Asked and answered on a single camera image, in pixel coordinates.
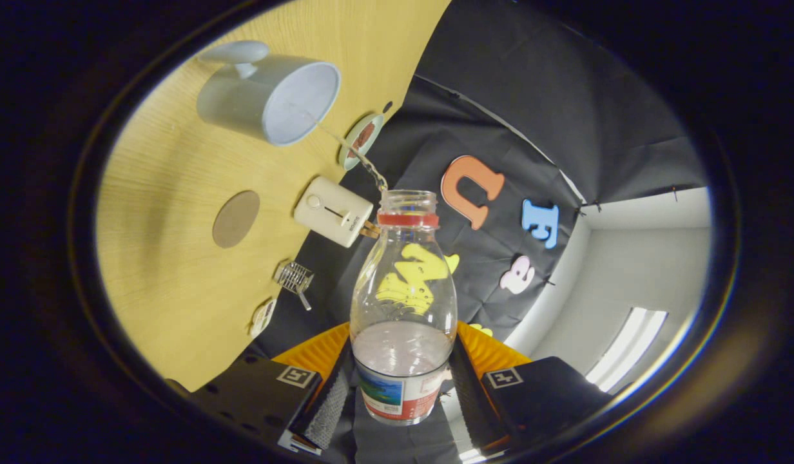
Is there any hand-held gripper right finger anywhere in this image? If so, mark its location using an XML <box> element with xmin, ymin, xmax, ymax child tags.
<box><xmin>445</xmin><ymin>322</ymin><xmax>614</xmax><ymax>455</ymax></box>

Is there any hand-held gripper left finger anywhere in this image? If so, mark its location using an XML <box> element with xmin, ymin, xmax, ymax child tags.
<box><xmin>191</xmin><ymin>322</ymin><xmax>356</xmax><ymax>457</ymax></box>

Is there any clear plastic juice bottle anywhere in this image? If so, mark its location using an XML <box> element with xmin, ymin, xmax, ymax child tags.
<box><xmin>349</xmin><ymin>189</ymin><xmax>459</xmax><ymax>427</ymax></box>

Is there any round brown coaster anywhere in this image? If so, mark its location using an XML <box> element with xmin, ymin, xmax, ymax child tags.
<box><xmin>211</xmin><ymin>189</ymin><xmax>261</xmax><ymax>249</ymax></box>

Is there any white cup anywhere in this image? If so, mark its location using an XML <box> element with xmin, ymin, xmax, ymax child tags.
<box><xmin>197</xmin><ymin>40</ymin><xmax>342</xmax><ymax>147</ymax></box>

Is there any small white dish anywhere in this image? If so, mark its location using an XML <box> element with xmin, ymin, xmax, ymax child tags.
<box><xmin>249</xmin><ymin>298</ymin><xmax>277</xmax><ymax>340</ymax></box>

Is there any large ceiling light panel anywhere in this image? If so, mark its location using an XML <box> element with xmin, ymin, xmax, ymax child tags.
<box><xmin>585</xmin><ymin>307</ymin><xmax>668</xmax><ymax>394</ymax></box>

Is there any white toaster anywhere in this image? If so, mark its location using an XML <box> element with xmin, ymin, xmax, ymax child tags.
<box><xmin>293</xmin><ymin>176</ymin><xmax>375</xmax><ymax>249</ymax></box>

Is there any wooden table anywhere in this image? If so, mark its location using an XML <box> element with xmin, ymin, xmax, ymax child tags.
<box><xmin>95</xmin><ymin>0</ymin><xmax>452</xmax><ymax>394</ymax></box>

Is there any pale green plate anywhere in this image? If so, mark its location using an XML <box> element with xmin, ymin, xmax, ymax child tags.
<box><xmin>338</xmin><ymin>113</ymin><xmax>385</xmax><ymax>171</ymax></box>

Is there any small metal wire basket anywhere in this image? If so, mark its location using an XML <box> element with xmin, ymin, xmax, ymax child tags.
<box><xmin>274</xmin><ymin>260</ymin><xmax>315</xmax><ymax>312</ymax></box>

